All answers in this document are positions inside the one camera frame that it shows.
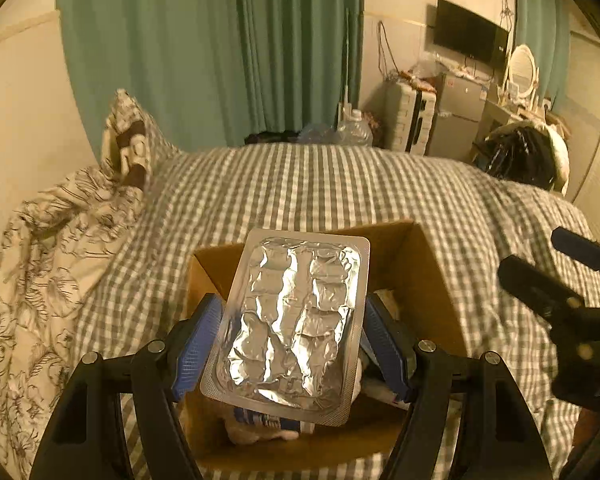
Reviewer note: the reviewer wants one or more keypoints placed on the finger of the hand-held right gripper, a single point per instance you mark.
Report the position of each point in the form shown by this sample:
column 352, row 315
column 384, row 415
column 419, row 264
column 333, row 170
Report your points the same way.
column 535, row 280
column 575, row 245

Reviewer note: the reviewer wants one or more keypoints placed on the checkered bed sheet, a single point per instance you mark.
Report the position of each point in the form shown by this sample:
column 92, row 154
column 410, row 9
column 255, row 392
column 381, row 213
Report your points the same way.
column 305, row 190

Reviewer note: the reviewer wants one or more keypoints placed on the white oval mirror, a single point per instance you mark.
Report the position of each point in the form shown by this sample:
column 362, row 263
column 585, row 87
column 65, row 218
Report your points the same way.
column 522, row 67

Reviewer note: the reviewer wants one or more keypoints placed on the clear water jug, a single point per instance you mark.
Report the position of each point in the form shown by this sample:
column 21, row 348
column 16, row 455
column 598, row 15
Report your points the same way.
column 355, row 130

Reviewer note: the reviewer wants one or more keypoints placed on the white suitcase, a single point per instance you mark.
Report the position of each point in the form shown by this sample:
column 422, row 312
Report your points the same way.
column 402, row 115

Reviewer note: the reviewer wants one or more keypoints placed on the brown cardboard box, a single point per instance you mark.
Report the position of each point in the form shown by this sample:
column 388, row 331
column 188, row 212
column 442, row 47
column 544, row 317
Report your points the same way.
column 430, row 280

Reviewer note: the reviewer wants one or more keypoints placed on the silver small fridge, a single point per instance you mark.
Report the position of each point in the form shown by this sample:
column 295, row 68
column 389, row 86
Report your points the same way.
column 455, row 115

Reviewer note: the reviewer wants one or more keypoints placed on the floral checkered pillow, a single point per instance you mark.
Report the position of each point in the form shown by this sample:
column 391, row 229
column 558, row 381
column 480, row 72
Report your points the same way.
column 130, row 125

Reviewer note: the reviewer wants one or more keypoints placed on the wide green curtain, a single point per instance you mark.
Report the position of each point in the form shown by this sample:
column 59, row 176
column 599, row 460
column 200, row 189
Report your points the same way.
column 180, row 50

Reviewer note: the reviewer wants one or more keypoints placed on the white garment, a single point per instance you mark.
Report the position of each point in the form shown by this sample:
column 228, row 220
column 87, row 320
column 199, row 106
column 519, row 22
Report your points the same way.
column 560, row 155

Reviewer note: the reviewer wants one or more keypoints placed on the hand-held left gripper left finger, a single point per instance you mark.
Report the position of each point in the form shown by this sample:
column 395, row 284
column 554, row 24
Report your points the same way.
column 200, row 345

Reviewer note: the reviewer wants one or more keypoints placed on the silver blister pack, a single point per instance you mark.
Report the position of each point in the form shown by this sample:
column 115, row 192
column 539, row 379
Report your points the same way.
column 290, row 320

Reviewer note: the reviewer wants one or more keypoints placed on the beige dressing table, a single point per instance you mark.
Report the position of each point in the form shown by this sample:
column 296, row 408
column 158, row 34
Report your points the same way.
column 497, row 115

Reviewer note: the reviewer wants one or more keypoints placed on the black wall television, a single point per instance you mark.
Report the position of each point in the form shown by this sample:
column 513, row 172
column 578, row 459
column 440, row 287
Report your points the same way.
column 470, row 30

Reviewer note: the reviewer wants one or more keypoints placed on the white pole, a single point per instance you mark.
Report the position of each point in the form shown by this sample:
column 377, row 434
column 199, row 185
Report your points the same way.
column 346, row 60

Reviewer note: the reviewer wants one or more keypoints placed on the dark cloth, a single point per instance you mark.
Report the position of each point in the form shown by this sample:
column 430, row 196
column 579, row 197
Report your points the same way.
column 267, row 138

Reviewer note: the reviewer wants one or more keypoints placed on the narrow green curtain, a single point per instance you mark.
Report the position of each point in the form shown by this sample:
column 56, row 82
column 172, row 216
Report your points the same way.
column 545, row 25

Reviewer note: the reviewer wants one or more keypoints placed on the clear plastic bag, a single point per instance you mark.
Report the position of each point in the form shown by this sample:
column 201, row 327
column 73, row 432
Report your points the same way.
column 427, row 67

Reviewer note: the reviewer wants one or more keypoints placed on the floral quilt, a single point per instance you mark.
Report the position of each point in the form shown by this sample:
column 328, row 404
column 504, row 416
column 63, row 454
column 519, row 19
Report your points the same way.
column 45, row 260

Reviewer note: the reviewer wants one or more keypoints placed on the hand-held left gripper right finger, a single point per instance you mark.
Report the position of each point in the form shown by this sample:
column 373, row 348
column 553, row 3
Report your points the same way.
column 385, row 345

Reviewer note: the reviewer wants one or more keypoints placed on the bluish plastic bag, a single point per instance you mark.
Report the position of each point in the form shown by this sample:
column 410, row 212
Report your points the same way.
column 317, row 134

